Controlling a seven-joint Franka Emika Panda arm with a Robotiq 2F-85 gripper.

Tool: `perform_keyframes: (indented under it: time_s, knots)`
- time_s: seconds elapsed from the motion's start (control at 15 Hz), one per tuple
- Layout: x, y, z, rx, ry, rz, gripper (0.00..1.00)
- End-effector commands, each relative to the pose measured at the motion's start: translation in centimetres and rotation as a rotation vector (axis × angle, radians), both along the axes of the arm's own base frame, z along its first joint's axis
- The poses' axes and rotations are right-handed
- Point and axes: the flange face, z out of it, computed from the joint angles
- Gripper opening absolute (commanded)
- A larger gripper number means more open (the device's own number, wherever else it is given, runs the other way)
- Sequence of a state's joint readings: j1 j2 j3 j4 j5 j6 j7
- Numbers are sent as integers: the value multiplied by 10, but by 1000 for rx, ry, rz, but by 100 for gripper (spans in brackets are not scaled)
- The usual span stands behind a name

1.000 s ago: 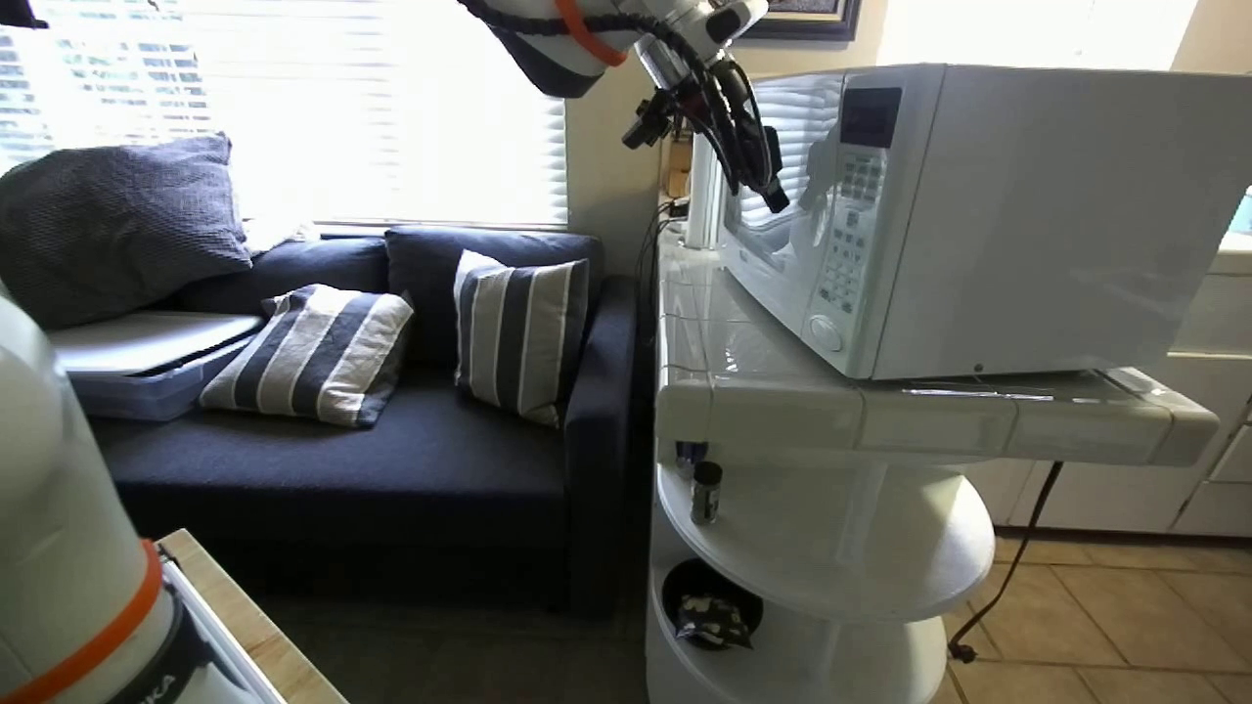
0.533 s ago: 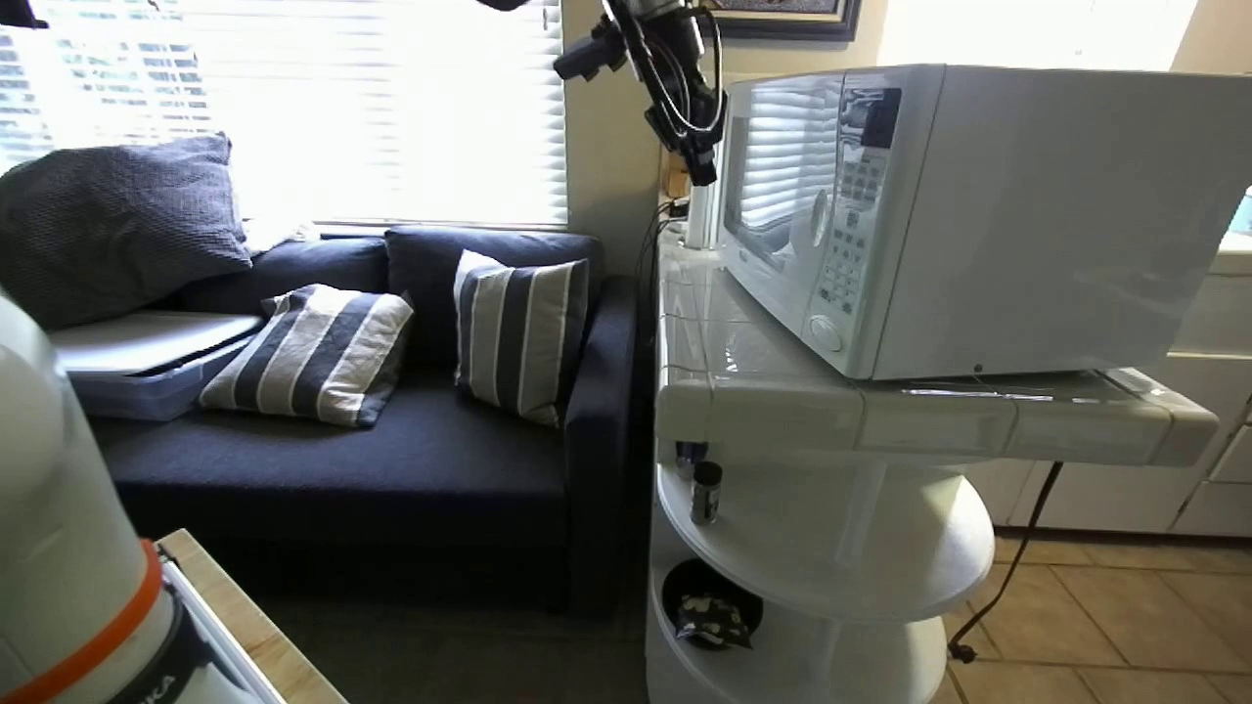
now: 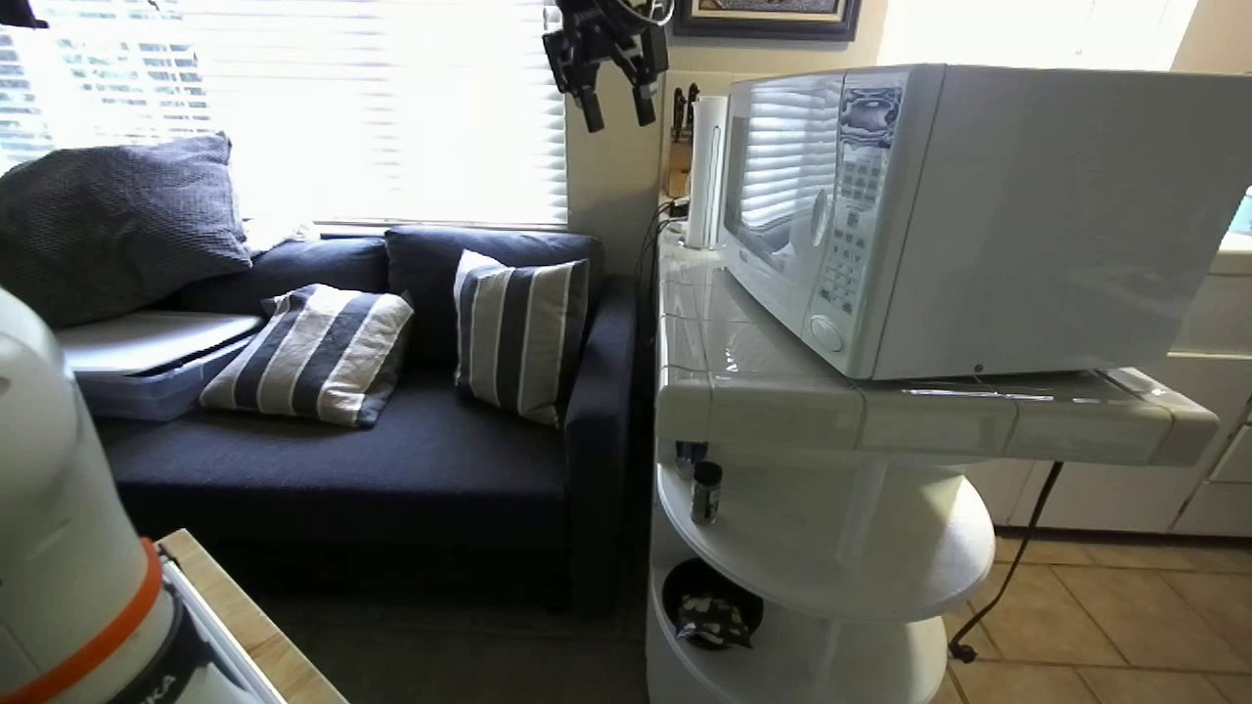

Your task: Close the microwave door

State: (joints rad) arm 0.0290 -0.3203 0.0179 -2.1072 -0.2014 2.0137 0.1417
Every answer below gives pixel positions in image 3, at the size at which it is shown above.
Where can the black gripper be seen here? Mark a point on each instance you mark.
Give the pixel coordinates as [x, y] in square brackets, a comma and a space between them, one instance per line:
[606, 34]

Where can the microwave door with window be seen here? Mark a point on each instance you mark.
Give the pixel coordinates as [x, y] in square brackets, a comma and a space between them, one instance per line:
[774, 198]

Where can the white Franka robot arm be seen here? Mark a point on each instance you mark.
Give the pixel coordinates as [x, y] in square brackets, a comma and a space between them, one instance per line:
[58, 550]

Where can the white microwave oven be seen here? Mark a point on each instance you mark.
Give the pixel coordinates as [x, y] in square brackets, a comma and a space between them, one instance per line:
[1043, 221]

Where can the wooden knife block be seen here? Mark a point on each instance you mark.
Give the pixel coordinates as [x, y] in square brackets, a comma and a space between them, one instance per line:
[675, 157]

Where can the white paper towel roll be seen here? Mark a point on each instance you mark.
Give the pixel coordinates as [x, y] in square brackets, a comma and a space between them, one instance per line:
[708, 169]

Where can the dark framed picture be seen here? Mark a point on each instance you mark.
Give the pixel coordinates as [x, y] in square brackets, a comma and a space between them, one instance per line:
[764, 15]

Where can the white window blinds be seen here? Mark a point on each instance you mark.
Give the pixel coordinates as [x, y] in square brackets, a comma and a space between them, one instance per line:
[364, 120]

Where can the striped cushion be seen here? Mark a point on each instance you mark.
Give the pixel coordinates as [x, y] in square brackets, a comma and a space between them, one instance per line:
[314, 354]
[512, 332]

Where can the white tiled counter with shelves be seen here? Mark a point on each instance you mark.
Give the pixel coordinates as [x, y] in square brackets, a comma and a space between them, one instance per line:
[782, 392]

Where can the small spice bottle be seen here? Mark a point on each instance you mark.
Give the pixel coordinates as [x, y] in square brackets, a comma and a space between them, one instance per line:
[707, 494]

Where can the dark blue sofa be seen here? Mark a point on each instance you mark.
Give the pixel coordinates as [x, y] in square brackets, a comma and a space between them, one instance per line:
[431, 482]

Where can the dark grey pillow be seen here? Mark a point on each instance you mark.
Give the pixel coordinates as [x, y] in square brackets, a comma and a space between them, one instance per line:
[112, 228]

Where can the black bowl with small items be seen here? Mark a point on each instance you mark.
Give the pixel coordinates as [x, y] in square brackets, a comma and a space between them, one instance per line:
[708, 612]

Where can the light grey flat laptop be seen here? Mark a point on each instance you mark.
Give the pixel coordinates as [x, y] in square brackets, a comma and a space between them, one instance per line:
[141, 340]

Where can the blue flat seat pad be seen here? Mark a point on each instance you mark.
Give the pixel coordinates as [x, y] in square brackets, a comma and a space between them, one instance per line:
[141, 392]

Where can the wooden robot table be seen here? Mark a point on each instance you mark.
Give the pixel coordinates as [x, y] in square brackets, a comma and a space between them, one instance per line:
[246, 627]

